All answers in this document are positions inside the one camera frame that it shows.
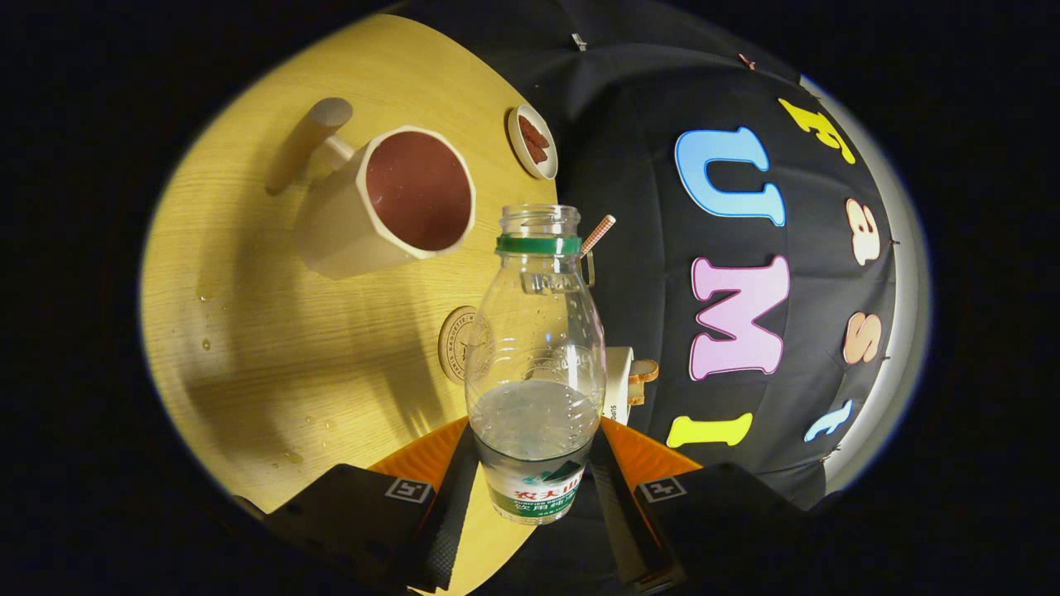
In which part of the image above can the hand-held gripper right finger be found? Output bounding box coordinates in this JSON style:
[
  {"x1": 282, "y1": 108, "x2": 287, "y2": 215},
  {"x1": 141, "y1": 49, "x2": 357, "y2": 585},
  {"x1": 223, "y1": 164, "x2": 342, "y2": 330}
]
[{"x1": 590, "y1": 418, "x2": 829, "y2": 593}]

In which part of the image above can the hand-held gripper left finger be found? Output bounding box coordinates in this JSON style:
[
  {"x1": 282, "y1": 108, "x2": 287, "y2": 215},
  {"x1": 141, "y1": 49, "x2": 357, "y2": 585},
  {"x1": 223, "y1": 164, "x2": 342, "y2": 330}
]
[{"x1": 265, "y1": 416, "x2": 481, "y2": 593}]

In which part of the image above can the clear plastic juice bottle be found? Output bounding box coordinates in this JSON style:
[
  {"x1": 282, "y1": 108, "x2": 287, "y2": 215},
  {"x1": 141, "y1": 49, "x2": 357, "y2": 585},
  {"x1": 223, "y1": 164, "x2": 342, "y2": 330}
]
[{"x1": 464, "y1": 204, "x2": 608, "y2": 526}]

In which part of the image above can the round printed coaster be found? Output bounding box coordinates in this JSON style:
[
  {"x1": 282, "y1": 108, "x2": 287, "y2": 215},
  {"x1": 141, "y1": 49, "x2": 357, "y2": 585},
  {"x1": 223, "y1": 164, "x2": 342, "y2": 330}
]
[{"x1": 438, "y1": 305, "x2": 498, "y2": 385}]

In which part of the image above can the beige cup with wooden handle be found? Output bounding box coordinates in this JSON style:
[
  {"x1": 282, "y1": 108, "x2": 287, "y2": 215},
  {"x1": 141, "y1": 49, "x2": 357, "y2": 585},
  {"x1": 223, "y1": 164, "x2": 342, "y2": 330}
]
[{"x1": 265, "y1": 98, "x2": 478, "y2": 281}]

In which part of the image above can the white toaster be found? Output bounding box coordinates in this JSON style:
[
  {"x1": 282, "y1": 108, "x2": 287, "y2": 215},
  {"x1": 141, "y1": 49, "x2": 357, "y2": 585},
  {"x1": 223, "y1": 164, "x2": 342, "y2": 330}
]
[{"x1": 603, "y1": 346, "x2": 635, "y2": 425}]

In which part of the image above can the wooden table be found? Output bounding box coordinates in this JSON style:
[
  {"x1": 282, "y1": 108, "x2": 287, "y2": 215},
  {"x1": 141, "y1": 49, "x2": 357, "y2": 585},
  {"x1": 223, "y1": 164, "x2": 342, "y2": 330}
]
[{"x1": 139, "y1": 12, "x2": 597, "y2": 596}]

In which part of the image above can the black backdrop cloth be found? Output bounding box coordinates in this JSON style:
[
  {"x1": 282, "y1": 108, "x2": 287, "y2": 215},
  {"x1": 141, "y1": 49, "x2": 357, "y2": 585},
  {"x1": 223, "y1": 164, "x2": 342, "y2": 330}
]
[{"x1": 397, "y1": 0, "x2": 899, "y2": 596}]

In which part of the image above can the white round plate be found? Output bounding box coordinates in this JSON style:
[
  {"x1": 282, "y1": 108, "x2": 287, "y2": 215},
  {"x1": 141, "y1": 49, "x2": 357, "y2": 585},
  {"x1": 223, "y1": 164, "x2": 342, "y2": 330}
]
[{"x1": 507, "y1": 104, "x2": 559, "y2": 180}]

